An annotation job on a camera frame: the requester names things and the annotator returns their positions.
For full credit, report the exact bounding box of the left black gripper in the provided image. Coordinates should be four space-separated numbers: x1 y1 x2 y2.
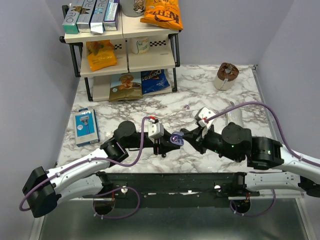
124 128 181 156

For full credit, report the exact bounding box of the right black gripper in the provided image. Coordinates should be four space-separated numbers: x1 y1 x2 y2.
181 122 240 163

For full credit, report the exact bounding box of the blue-purple earbud charging case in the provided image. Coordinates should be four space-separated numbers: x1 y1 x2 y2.
170 131 184 146

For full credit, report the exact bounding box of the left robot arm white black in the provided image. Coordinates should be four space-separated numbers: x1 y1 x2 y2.
19 117 184 218

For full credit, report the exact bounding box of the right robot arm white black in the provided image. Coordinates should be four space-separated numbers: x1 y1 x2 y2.
181 122 320 198

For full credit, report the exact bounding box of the blue doritos bag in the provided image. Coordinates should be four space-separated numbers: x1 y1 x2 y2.
140 69 170 95

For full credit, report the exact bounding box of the brown chips bag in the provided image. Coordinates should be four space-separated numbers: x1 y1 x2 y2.
108 72 143 102

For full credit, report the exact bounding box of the brown-topped white cup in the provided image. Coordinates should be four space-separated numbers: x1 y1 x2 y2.
213 62 239 91

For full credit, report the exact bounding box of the blue razor package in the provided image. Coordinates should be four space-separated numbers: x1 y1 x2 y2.
72 108 100 147

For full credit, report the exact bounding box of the beige black shelf rack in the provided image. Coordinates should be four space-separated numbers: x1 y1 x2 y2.
59 13 180 102

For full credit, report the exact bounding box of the white patterned mug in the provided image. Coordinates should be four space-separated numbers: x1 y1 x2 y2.
130 36 150 55

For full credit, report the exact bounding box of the orange snack bag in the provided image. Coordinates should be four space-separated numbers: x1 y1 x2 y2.
85 40 118 72

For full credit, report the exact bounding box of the orange kettle chips bag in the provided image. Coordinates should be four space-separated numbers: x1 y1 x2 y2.
140 0 184 31

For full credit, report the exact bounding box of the purple white toothpaste box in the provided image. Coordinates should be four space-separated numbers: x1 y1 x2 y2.
103 0 120 31

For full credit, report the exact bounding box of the blue silver toothpaste box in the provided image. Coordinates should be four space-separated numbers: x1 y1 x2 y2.
90 0 109 35

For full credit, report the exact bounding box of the grey cartoon mug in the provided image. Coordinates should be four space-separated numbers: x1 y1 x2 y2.
119 0 146 17

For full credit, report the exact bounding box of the teal toothpaste box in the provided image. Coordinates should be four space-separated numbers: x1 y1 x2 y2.
62 0 84 34

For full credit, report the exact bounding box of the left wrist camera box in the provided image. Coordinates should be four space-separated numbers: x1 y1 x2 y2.
147 122 165 140

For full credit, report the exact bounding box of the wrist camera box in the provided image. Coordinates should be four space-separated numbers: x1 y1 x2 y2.
194 107 216 129
147 122 165 140

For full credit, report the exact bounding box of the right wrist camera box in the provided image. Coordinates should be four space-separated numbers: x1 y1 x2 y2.
194 107 216 129

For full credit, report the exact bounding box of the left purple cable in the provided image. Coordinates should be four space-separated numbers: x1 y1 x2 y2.
18 116 158 220

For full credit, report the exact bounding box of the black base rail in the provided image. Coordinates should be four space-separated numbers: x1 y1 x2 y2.
93 171 250 210

